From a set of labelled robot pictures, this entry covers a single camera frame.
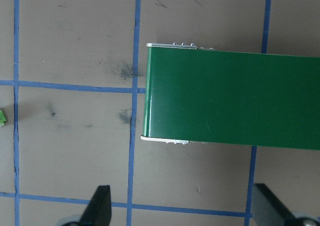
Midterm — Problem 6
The green belt conveyor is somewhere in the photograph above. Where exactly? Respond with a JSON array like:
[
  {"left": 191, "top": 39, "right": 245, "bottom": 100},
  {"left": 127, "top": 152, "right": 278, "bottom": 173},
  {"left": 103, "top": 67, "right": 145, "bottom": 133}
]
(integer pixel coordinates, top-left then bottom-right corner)
[{"left": 139, "top": 42, "right": 320, "bottom": 151}]

